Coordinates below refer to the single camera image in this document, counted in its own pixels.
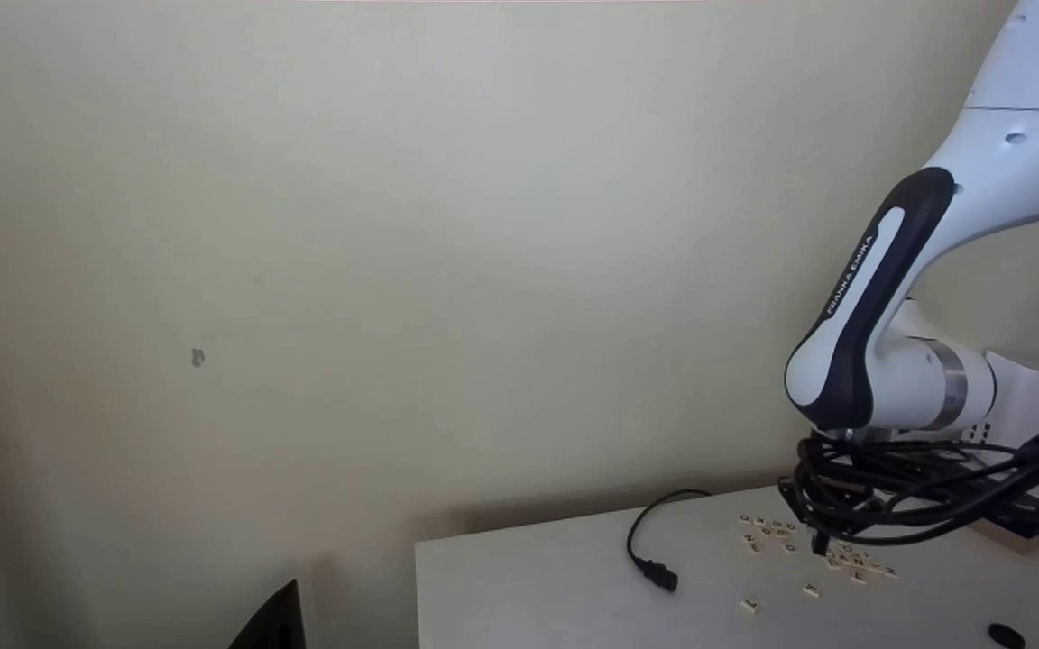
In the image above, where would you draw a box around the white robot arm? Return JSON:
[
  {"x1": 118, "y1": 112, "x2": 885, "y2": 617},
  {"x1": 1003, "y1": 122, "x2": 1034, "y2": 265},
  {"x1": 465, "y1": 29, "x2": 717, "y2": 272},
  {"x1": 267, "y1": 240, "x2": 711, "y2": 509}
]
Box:
[{"x1": 784, "y1": 0, "x2": 1039, "y2": 434}]

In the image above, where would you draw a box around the cluster of cream letter tiles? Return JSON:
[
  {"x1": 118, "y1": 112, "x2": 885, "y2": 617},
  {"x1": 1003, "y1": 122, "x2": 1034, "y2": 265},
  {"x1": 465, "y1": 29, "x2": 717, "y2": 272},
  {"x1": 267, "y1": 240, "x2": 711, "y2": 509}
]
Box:
[{"x1": 739, "y1": 514, "x2": 890, "y2": 583}]

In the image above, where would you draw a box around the black monitor corner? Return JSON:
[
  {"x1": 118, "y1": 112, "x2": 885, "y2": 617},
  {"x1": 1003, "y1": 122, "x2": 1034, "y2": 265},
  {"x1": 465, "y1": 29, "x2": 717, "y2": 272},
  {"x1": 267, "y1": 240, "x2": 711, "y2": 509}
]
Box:
[{"x1": 232, "y1": 582, "x2": 306, "y2": 649}]

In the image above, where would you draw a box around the white speaker box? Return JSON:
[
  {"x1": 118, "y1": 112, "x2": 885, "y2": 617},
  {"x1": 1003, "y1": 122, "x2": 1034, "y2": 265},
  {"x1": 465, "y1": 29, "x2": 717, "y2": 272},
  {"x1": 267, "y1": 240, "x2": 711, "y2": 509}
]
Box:
[{"x1": 985, "y1": 353, "x2": 1039, "y2": 449}]

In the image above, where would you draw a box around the black round cap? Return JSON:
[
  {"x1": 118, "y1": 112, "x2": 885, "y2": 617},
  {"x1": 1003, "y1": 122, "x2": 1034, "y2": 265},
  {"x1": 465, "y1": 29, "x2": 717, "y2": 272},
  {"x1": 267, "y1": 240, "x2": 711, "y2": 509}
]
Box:
[{"x1": 985, "y1": 623, "x2": 1023, "y2": 649}]

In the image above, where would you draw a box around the black power cable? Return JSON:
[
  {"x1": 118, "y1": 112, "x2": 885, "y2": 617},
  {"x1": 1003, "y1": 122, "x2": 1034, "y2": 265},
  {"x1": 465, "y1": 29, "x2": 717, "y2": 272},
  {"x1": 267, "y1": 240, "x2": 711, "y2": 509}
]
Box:
[{"x1": 623, "y1": 485, "x2": 715, "y2": 597}]

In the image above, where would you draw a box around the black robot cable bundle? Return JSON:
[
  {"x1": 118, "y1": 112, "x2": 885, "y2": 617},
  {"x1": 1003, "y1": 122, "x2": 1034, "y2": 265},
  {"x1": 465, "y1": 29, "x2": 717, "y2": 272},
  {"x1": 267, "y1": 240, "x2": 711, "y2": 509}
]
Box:
[{"x1": 777, "y1": 400, "x2": 1039, "y2": 559}]

